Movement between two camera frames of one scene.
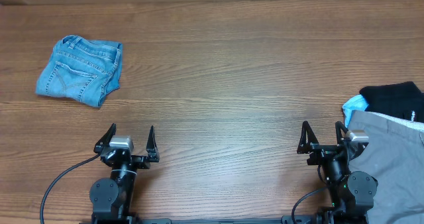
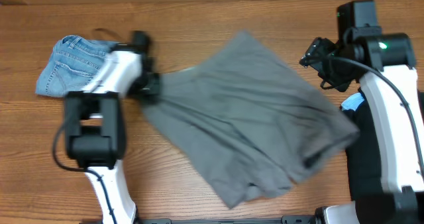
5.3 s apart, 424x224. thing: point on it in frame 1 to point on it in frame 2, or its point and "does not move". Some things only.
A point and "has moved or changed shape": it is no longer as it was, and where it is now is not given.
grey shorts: (394, 155) has moved or changed shape
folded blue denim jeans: (83, 69) does not move
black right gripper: (324, 153) to (315, 54)
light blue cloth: (357, 103) does not move
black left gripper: (144, 162) to (156, 83)
